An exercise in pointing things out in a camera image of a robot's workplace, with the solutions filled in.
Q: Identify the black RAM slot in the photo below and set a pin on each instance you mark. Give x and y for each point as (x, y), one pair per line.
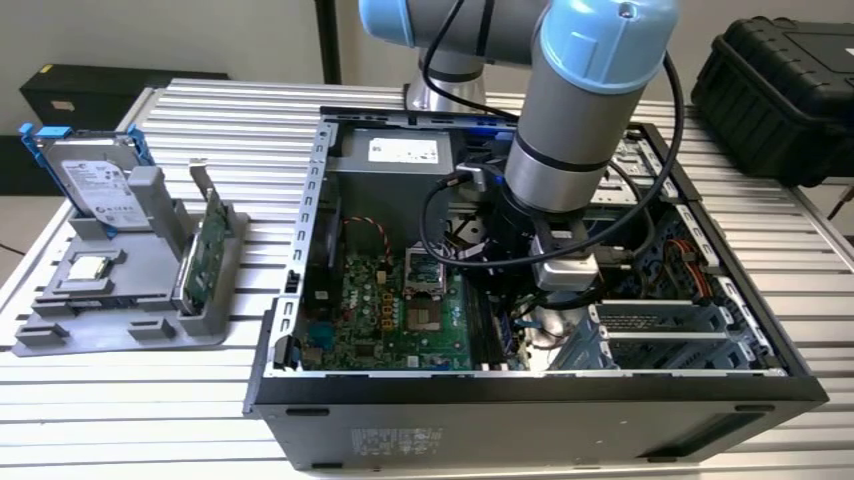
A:
(480, 335)
(473, 335)
(488, 340)

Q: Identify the CPU socket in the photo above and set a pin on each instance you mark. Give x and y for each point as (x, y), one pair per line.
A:
(423, 315)

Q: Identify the green motherboard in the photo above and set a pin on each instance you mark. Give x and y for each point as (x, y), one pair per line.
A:
(433, 350)

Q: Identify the grey power supply unit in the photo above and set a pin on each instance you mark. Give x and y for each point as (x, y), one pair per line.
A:
(393, 200)

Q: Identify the grey metal disk bay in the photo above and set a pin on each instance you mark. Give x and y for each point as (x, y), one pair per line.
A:
(654, 312)

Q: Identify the metal drive bay cage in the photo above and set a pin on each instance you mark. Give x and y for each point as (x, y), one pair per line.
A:
(634, 165)

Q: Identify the black case fan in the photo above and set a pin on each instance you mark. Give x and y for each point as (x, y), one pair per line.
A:
(320, 280)

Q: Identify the black PC case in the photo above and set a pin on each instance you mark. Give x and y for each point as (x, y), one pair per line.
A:
(467, 430)

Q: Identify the green graphics card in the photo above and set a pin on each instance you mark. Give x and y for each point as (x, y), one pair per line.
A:
(207, 250)

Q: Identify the black hard carrying case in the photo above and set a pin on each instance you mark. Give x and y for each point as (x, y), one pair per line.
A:
(774, 100)

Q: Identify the black vertical pole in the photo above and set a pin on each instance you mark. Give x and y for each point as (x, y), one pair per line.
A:
(328, 40)

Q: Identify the grey parts rack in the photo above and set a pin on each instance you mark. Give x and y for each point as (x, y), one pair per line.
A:
(153, 250)

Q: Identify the silver CPU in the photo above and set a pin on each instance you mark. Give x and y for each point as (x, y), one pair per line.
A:
(89, 265)

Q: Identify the hard disk in blue carrier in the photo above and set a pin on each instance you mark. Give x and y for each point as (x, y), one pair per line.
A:
(100, 190)

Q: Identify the black cabinet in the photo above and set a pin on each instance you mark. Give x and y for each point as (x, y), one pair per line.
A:
(100, 100)

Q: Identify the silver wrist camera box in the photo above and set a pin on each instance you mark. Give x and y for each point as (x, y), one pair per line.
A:
(567, 270)
(480, 175)

